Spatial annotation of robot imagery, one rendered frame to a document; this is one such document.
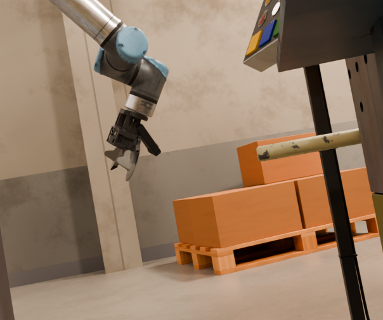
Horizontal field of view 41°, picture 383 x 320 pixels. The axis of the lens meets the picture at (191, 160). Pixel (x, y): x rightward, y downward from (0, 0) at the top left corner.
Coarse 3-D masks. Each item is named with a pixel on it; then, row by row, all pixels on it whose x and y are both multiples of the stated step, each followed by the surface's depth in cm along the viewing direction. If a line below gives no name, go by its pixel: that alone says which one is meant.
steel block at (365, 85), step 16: (352, 64) 123; (368, 64) 109; (352, 80) 126; (368, 80) 112; (352, 96) 129; (368, 96) 114; (368, 112) 116; (368, 128) 119; (368, 144) 122; (368, 160) 124; (368, 176) 127
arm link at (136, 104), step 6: (132, 96) 155; (126, 102) 157; (132, 102) 155; (138, 102) 154; (144, 102) 155; (150, 102) 155; (132, 108) 155; (138, 108) 154; (144, 108) 155; (150, 108) 156; (144, 114) 156; (150, 114) 157
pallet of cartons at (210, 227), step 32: (256, 160) 392; (288, 160) 392; (320, 160) 400; (224, 192) 349; (256, 192) 333; (288, 192) 342; (320, 192) 349; (352, 192) 357; (192, 224) 356; (224, 224) 322; (256, 224) 330; (288, 224) 339; (320, 224) 346; (352, 224) 397; (192, 256) 362; (224, 256) 319; (288, 256) 333
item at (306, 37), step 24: (288, 0) 52; (312, 0) 53; (336, 0) 54; (360, 0) 56; (288, 24) 60; (312, 24) 62; (336, 24) 64; (360, 24) 66; (288, 48) 72; (312, 48) 75; (336, 48) 77; (360, 48) 81
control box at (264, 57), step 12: (264, 0) 188; (276, 0) 175; (264, 12) 182; (276, 12) 169; (264, 24) 177; (252, 36) 185; (276, 36) 161; (264, 48) 168; (276, 48) 165; (252, 60) 179; (264, 60) 176
